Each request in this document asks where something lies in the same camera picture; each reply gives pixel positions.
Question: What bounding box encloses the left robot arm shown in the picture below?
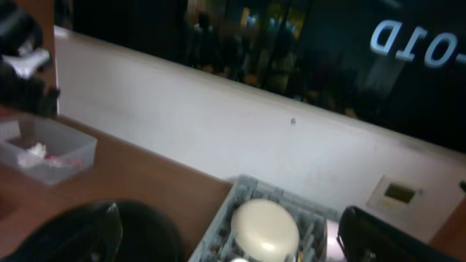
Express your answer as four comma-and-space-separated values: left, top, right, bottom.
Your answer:
1, 0, 60, 117

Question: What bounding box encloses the grey dishwasher rack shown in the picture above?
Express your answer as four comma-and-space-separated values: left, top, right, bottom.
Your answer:
190, 175, 345, 262

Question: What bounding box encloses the wall control panel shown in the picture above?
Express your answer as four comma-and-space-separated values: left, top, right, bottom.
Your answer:
366, 175, 424, 218

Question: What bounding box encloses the round black tray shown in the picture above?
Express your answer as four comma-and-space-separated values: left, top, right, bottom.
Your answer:
0, 199, 187, 262

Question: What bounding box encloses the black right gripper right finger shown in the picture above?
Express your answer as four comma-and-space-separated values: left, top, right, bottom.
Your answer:
337, 206, 457, 262

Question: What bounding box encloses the red snack wrapper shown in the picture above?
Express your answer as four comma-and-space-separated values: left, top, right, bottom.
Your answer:
45, 154, 82, 168

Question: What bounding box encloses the white cup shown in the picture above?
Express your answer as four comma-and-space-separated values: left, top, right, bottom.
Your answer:
230, 258, 249, 262

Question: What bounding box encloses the beige bowl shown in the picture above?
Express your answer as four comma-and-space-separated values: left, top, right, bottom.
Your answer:
231, 199, 299, 262

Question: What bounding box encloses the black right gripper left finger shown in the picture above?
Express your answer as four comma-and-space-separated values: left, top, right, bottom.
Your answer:
3, 202, 123, 262

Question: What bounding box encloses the clear plastic waste bin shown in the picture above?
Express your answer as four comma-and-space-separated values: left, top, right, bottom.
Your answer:
1, 115, 98, 186

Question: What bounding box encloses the white tissue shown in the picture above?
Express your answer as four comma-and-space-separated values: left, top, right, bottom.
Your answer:
17, 143, 47, 169

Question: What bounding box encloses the dark glass window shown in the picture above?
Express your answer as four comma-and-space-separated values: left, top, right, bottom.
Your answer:
54, 0, 465, 152

